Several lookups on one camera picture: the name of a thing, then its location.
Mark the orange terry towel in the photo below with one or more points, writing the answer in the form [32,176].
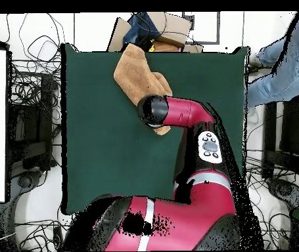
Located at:
[133,73]

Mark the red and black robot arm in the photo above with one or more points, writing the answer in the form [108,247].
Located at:
[183,111]

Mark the dark green table cloth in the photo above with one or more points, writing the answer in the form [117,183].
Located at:
[99,144]

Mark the orange-brown cloth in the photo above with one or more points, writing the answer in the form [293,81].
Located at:
[167,47]

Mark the blue jeans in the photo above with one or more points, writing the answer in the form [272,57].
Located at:
[138,34]

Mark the brown cardboard sheet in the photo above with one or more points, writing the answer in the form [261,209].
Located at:
[117,36]

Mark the brown cardboard box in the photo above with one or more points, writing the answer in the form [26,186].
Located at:
[172,26]

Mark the black equipment stand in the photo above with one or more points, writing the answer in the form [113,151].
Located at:
[33,126]

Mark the dark-framed white board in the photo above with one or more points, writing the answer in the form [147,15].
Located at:
[218,29]

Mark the black wheeled stand base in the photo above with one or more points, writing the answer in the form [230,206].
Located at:
[25,182]

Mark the person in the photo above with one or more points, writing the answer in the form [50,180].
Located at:
[283,81]

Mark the black chair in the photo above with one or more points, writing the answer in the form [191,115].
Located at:
[295,126]

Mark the black upright post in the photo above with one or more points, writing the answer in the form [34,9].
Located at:
[270,136]

